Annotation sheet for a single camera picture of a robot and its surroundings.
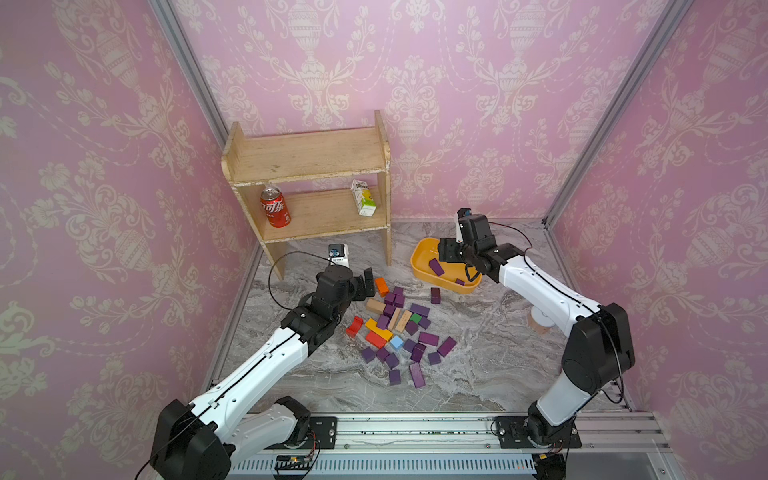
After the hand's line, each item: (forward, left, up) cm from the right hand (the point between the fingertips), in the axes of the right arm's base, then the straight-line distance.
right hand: (450, 244), depth 88 cm
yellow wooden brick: (-15, +25, -18) cm, 34 cm away
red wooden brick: (-16, +30, -19) cm, 39 cm away
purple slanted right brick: (-23, +3, -20) cm, 31 cm away
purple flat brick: (-10, +10, -19) cm, 24 cm away
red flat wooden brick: (-20, +23, -19) cm, 36 cm away
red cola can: (+7, +50, +12) cm, 51 cm away
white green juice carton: (+14, +25, +7) cm, 30 cm away
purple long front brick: (-31, +12, -19) cm, 38 cm away
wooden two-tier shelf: (+13, +41, +2) cm, 44 cm away
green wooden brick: (-14, +11, -19) cm, 26 cm away
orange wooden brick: (-2, +21, -18) cm, 28 cm away
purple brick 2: (-6, +4, -18) cm, 19 cm away
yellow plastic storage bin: (-1, -3, -16) cm, 16 cm away
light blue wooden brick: (-22, +17, -18) cm, 33 cm away
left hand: (-11, +27, +3) cm, 29 cm away
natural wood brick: (-9, +24, -18) cm, 31 cm away
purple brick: (+5, +2, -18) cm, 19 cm away
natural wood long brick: (-15, +15, -18) cm, 28 cm away
